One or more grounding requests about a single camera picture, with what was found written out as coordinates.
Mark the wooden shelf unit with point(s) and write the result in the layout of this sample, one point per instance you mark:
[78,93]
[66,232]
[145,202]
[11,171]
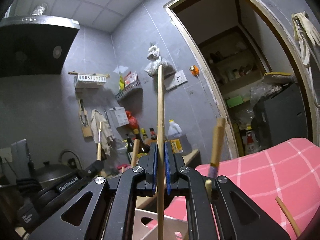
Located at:
[235,65]

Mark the cream rubber gloves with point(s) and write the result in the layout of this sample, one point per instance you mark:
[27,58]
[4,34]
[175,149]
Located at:
[308,30]

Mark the foil exhaust duct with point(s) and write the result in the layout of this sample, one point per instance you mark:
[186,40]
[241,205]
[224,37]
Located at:
[38,9]

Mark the wooden knife rack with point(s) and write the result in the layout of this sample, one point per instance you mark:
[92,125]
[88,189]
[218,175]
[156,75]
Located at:
[85,122]

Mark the pink soap dish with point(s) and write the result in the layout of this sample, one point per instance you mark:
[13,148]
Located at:
[123,167]

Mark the grey wall basket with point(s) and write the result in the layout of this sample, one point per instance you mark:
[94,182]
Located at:
[128,92]

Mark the pink checked tablecloth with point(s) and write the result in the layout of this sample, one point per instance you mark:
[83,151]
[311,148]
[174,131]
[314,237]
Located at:
[262,175]

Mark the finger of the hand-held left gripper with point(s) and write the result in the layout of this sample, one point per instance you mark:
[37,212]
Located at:
[95,168]

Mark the yellow edged cushion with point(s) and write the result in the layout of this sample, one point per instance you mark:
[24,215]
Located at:
[277,77]

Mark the crumpled clear plastic bag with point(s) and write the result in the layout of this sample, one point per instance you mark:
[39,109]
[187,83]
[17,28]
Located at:
[265,91]

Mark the white wall switch plate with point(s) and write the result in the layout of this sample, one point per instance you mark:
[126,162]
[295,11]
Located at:
[170,83]

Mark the grey wall utensil box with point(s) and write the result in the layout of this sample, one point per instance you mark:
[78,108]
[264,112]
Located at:
[118,117]

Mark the dark bottle white label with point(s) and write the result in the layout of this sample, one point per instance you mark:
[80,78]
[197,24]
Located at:
[130,145]

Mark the soy sauce bottle yellow label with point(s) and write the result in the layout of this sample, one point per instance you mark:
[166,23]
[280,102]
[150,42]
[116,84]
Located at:
[143,145]

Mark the wooden door frame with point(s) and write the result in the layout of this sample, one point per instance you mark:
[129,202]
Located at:
[200,55]

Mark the dark bottle red cap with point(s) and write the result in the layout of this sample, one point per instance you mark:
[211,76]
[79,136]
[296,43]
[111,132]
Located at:
[152,135]

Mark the wooden stick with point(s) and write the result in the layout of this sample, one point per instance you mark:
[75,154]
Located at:
[72,73]

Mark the white dish cloth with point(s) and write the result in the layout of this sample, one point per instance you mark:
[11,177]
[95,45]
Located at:
[106,132]

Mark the green box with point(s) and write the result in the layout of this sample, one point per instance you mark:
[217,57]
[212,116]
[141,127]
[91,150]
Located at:
[235,101]

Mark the black range hood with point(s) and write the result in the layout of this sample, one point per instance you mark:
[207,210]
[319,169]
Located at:
[32,47]

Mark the black wok with lid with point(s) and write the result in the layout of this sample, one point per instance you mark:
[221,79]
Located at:
[55,172]

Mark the white wall socket plate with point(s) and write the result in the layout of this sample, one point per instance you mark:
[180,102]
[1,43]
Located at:
[180,78]

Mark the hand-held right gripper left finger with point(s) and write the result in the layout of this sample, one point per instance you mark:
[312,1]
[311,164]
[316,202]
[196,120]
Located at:
[151,167]

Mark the dark grey cabinet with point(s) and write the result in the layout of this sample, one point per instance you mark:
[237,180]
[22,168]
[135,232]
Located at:
[282,120]

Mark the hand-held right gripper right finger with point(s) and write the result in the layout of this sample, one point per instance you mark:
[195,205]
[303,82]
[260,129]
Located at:
[168,170]

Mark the red white snack packet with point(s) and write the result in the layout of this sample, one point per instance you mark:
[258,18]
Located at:
[130,78]

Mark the cooking oil jug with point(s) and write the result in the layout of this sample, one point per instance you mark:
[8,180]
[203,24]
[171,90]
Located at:
[175,132]

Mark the hanging clear plastic bag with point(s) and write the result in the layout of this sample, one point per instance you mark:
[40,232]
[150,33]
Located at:
[152,65]

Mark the white wall basket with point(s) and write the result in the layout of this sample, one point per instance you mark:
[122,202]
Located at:
[90,80]

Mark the white plastic chopstick holder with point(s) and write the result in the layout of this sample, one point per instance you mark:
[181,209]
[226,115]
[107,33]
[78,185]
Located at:
[172,227]

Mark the green snack packet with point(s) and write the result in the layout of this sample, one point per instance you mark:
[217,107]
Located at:
[121,83]

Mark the curved metal faucet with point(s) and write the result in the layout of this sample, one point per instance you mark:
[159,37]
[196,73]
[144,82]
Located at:
[67,153]

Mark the red plastic bag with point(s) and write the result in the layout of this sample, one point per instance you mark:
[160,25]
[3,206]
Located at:
[132,121]

